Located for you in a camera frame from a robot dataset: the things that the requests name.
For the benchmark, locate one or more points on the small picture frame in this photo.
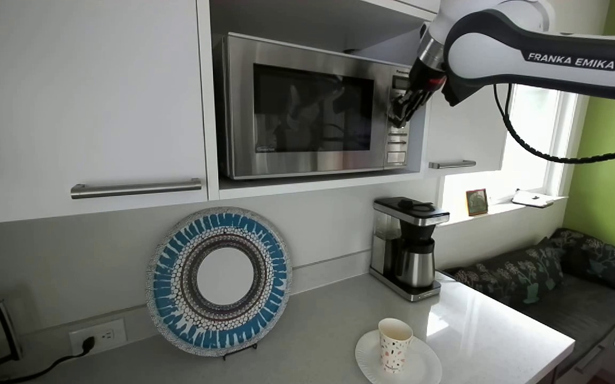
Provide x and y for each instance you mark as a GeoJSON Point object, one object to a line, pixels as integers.
{"type": "Point", "coordinates": [476, 204]}

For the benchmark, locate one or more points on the white wall outlet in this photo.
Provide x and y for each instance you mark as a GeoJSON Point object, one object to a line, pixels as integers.
{"type": "Point", "coordinates": [106, 333]}

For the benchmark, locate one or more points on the steel drip coffee maker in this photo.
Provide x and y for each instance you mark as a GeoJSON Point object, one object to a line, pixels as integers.
{"type": "Point", "coordinates": [386, 242]}

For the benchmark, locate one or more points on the plain white plate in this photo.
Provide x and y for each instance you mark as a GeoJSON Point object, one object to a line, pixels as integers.
{"type": "Point", "coordinates": [425, 366]}

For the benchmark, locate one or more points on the dark bench seat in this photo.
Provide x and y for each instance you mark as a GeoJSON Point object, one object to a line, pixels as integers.
{"type": "Point", "coordinates": [586, 311]}

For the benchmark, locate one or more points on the black plate stand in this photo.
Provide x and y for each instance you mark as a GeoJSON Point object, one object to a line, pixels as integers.
{"type": "Point", "coordinates": [240, 350]}

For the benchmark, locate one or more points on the dotted paper cup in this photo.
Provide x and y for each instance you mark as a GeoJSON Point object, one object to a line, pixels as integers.
{"type": "Point", "coordinates": [393, 348]}

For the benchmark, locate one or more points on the dark floral cushion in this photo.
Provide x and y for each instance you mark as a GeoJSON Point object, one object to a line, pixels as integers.
{"type": "Point", "coordinates": [510, 277]}
{"type": "Point", "coordinates": [599, 258]}

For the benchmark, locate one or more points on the wide white cabinet door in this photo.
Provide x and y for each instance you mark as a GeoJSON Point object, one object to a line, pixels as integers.
{"type": "Point", "coordinates": [73, 93]}

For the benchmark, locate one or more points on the white framed window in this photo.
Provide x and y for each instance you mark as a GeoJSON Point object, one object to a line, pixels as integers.
{"type": "Point", "coordinates": [534, 135]}

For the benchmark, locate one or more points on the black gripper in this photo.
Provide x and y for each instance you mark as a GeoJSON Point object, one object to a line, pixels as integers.
{"type": "Point", "coordinates": [428, 65]}

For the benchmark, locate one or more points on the steel coffee carafe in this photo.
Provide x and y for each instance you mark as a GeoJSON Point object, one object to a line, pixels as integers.
{"type": "Point", "coordinates": [418, 266]}

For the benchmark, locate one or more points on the blue patterned decorative plate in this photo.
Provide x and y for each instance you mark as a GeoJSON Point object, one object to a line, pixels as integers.
{"type": "Point", "coordinates": [172, 284]}

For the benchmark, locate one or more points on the white object on sill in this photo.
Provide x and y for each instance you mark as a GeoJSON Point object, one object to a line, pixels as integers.
{"type": "Point", "coordinates": [534, 196]}

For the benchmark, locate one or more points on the stainless steel microwave body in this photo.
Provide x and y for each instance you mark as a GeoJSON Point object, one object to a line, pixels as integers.
{"type": "Point", "coordinates": [399, 146]}

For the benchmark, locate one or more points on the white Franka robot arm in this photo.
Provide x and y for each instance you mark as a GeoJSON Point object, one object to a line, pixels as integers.
{"type": "Point", "coordinates": [534, 56]}

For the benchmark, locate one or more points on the narrow white cabinet door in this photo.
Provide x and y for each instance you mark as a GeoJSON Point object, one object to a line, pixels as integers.
{"type": "Point", "coordinates": [465, 135]}

